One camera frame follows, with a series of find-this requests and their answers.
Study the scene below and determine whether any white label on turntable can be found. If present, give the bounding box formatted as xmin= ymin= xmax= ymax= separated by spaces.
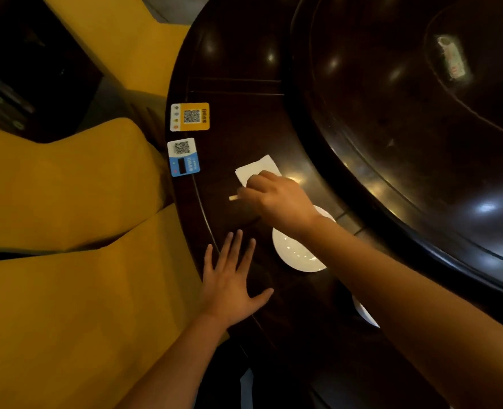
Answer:
xmin=436 ymin=34 xmax=468 ymax=80

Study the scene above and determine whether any person's right hand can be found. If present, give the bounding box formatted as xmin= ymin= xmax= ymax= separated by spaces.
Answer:
xmin=236 ymin=170 xmax=323 ymax=240

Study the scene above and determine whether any person's right forearm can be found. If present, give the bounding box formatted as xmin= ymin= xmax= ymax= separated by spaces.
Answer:
xmin=296 ymin=214 xmax=503 ymax=409

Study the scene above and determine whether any blue code sticker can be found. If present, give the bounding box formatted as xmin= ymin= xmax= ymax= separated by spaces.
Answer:
xmin=167 ymin=138 xmax=201 ymax=178

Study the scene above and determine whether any yellow upholstered chair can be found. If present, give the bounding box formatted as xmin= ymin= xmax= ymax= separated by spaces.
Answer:
xmin=40 ymin=0 xmax=191 ymax=98
xmin=0 ymin=118 xmax=176 ymax=253
xmin=0 ymin=203 xmax=230 ymax=409

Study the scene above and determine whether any person's left forearm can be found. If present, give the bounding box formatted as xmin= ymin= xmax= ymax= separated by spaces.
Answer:
xmin=115 ymin=312 xmax=232 ymax=409

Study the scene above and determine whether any white paper napkin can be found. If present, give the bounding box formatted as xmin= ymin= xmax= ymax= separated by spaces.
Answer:
xmin=235 ymin=155 xmax=282 ymax=188

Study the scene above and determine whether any yellow code sticker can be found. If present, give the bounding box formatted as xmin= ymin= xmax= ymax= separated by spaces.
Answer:
xmin=170 ymin=102 xmax=210 ymax=132

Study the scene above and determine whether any dark round turntable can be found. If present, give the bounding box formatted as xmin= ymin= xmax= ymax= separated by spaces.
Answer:
xmin=282 ymin=0 xmax=503 ymax=304

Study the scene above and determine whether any white round plate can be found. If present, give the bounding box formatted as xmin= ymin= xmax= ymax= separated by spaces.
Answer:
xmin=352 ymin=294 xmax=380 ymax=329
xmin=271 ymin=204 xmax=337 ymax=273

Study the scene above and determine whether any person's left hand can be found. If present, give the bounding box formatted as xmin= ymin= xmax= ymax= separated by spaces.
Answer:
xmin=201 ymin=229 xmax=274 ymax=329

